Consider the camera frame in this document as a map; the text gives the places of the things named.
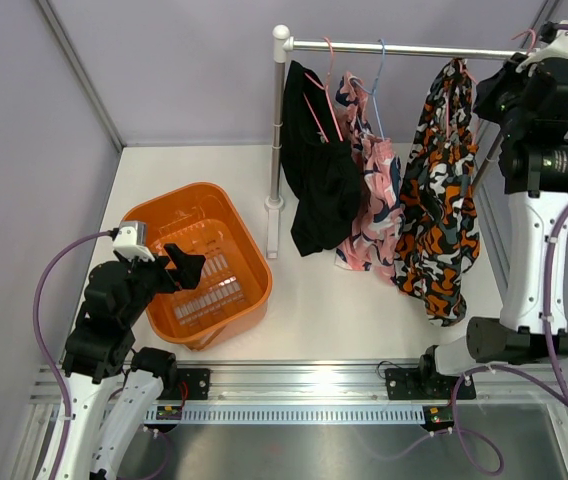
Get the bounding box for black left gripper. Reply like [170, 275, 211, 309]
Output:
[118, 243, 205, 326]

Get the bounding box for orange camouflage shorts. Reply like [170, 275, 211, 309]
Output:
[395, 59, 481, 327]

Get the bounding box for pink hanger of camouflage shorts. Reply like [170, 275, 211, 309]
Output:
[445, 58, 479, 145]

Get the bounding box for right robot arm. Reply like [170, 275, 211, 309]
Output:
[416, 53, 568, 397]

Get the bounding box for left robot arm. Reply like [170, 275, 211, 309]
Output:
[38, 243, 206, 479]

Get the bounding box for blue hanger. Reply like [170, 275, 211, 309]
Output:
[350, 38, 386, 139]

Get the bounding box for black shorts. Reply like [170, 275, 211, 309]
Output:
[280, 61, 361, 257]

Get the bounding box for pink hanger of black shorts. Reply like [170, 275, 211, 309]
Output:
[305, 37, 344, 142]

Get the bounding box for pink patterned shorts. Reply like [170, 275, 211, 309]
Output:
[335, 71, 404, 284]

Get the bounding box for orange plastic basket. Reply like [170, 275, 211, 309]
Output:
[124, 182, 273, 351]

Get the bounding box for metal clothes rack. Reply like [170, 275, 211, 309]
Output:
[264, 24, 520, 260]

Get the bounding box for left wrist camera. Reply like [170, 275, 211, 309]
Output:
[113, 221, 155, 262]

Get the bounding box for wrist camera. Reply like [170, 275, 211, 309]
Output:
[113, 221, 155, 262]
[515, 20, 568, 74]

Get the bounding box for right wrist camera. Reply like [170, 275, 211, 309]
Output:
[515, 20, 568, 74]

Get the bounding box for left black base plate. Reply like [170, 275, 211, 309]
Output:
[158, 368, 211, 401]

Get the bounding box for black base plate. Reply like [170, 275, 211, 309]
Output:
[384, 367, 459, 401]
[158, 368, 211, 401]

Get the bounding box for white slotted cable duct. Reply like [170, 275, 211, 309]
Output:
[144, 405, 425, 425]

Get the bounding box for aluminium mounting rail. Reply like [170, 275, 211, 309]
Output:
[27, 360, 559, 405]

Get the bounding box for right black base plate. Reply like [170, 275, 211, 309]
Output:
[384, 367, 459, 401]

